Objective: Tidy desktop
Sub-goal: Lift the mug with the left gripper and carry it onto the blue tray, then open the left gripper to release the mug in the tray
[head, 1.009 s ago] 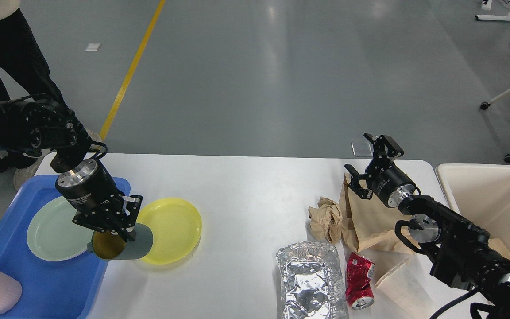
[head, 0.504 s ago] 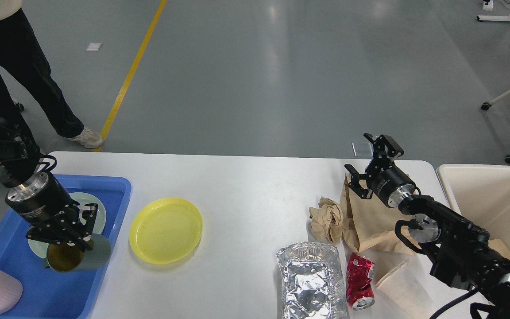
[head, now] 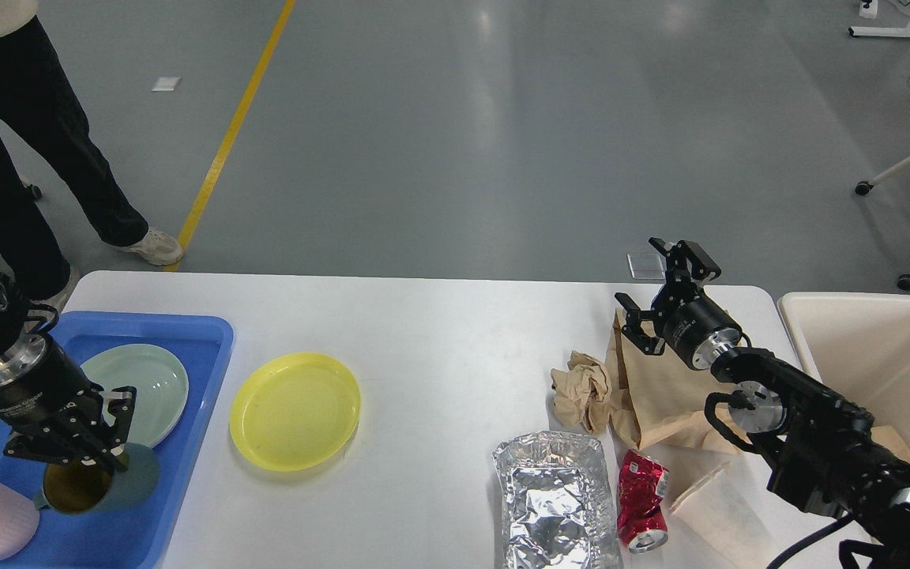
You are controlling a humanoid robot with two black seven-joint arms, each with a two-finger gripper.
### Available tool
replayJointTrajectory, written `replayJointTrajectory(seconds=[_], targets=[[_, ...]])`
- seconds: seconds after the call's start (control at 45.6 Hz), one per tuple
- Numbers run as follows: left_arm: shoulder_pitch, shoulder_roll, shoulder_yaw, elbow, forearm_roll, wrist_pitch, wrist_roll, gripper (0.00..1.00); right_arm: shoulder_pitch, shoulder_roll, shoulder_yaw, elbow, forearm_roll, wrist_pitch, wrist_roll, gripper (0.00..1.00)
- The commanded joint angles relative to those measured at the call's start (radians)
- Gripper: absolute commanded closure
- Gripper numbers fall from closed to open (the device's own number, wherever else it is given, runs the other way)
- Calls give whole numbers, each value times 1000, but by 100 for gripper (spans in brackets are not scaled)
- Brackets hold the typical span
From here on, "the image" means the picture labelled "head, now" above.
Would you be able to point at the pale green plate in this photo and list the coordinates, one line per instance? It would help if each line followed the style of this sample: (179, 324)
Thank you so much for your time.
(161, 382)

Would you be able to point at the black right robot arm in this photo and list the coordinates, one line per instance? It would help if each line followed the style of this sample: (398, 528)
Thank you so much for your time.
(818, 444)

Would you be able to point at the person in black trousers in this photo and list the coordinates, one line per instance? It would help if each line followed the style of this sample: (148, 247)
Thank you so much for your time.
(37, 102)

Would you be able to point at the crushed red soda can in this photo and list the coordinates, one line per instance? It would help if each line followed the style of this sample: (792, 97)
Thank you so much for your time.
(642, 485)

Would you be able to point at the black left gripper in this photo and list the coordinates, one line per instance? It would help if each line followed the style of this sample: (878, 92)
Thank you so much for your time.
(38, 380)

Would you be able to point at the blue plastic tray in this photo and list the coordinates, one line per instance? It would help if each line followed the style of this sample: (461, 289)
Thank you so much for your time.
(136, 537)

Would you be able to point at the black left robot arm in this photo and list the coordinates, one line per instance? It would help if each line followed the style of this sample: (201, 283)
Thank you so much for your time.
(20, 316)

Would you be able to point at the yellow plastic plate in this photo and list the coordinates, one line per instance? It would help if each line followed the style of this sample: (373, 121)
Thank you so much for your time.
(295, 412)

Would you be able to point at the beige plastic bin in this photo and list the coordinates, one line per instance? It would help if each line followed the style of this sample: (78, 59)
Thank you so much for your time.
(859, 345)

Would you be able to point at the crumpled brown paper ball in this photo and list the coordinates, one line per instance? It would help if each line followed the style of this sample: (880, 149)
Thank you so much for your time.
(582, 394)

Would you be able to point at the brown paper bag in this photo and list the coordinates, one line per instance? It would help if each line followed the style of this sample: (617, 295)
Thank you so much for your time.
(663, 402)

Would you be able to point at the white paper cup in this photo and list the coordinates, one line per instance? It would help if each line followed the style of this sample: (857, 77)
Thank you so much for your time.
(716, 509)

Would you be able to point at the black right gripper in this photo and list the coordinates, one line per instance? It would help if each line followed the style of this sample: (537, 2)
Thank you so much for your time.
(696, 328)

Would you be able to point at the aluminium foil tray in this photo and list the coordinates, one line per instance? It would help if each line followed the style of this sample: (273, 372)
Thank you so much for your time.
(557, 509)

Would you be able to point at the dark teal mug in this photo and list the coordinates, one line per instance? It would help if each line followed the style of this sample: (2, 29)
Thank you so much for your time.
(88, 489)

